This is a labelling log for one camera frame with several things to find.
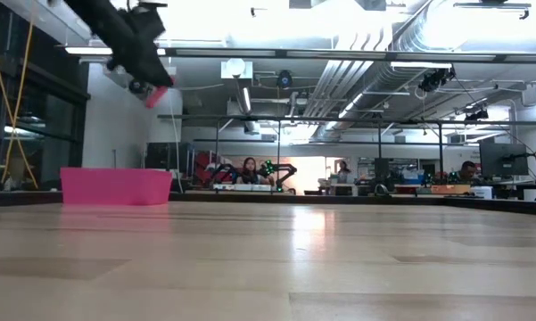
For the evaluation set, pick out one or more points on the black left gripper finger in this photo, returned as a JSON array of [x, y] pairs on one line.
[[149, 67], [136, 84]]

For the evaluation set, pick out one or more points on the red block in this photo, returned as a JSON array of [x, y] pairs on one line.
[[156, 97]]

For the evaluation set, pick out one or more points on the black background robot arm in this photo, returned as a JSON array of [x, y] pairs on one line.
[[223, 171]]

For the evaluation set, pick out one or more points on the fluorescent ceiling light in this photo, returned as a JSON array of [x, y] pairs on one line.
[[87, 50]]

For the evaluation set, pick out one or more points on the round white lamp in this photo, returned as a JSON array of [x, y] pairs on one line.
[[236, 68]]

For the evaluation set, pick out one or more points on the pink plastic bin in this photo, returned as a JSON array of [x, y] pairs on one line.
[[116, 186]]

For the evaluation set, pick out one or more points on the blue round ceiling device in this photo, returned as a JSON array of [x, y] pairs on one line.
[[284, 79]]

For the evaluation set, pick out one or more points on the person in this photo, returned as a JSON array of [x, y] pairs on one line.
[[468, 173], [343, 167], [249, 171]]

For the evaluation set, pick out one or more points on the black background railing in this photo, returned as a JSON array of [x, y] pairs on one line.
[[339, 120]]

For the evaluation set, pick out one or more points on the orange box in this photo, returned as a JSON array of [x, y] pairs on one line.
[[450, 189]]

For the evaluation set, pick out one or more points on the white container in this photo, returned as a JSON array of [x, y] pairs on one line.
[[481, 192]]

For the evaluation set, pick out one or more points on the black computer monitor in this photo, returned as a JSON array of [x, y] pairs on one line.
[[504, 159]]

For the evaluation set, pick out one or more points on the silver ceiling air duct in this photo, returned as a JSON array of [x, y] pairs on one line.
[[352, 76]]

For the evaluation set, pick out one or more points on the black table edge rail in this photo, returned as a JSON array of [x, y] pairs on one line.
[[339, 200]]

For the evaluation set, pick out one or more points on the black aluminium rig frame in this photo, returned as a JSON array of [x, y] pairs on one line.
[[383, 55]]

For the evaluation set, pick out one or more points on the black overhead camera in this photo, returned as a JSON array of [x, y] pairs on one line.
[[436, 79]]

